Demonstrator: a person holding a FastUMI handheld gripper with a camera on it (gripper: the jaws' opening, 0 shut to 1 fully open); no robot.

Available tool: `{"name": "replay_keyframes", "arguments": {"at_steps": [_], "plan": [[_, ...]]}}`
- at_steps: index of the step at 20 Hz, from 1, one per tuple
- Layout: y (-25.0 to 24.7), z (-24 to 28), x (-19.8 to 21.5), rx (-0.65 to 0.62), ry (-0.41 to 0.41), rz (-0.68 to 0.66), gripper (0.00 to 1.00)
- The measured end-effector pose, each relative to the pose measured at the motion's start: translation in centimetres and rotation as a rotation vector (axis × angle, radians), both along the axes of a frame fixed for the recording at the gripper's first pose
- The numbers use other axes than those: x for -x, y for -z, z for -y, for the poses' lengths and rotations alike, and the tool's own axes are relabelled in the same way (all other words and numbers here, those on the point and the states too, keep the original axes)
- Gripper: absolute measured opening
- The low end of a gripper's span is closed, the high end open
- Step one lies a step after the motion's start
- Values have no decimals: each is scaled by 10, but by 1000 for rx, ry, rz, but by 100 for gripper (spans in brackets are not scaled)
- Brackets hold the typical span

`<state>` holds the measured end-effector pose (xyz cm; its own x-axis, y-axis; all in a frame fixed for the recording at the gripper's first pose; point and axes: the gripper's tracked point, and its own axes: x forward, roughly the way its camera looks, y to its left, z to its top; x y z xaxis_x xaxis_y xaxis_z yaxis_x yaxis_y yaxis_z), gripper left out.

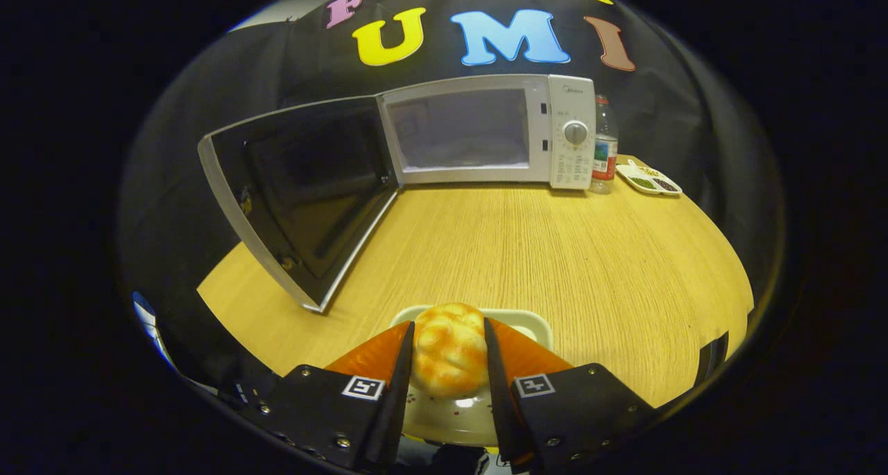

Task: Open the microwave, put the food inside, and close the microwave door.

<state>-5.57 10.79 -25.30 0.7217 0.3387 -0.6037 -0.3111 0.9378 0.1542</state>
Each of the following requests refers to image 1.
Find golden bread bun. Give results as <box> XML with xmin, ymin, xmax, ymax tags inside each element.
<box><xmin>411</xmin><ymin>302</ymin><xmax>489</xmax><ymax>399</ymax></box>

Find white divided bean dish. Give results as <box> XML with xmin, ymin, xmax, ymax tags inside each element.
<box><xmin>616</xmin><ymin>159</ymin><xmax>683</xmax><ymax>197</ymax></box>

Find clear plastic water bottle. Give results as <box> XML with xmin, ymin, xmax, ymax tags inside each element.
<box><xmin>590</xmin><ymin>95</ymin><xmax>620</xmax><ymax>194</ymax></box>

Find white microwave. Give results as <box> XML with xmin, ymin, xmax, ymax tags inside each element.
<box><xmin>198</xmin><ymin>74</ymin><xmax>597</xmax><ymax>314</ymax></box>

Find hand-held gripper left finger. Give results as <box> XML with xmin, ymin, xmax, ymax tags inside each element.
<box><xmin>232</xmin><ymin>321</ymin><xmax>416</xmax><ymax>472</ymax></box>

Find cream speckled plate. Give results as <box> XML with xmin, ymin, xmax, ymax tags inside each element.
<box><xmin>390</xmin><ymin>306</ymin><xmax>554</xmax><ymax>448</ymax></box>

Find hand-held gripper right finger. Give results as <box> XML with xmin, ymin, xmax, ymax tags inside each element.
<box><xmin>484</xmin><ymin>318</ymin><xmax>656</xmax><ymax>472</ymax></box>

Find blue and white object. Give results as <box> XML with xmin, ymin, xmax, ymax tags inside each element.
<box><xmin>132</xmin><ymin>291</ymin><xmax>174</xmax><ymax>368</ymax></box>

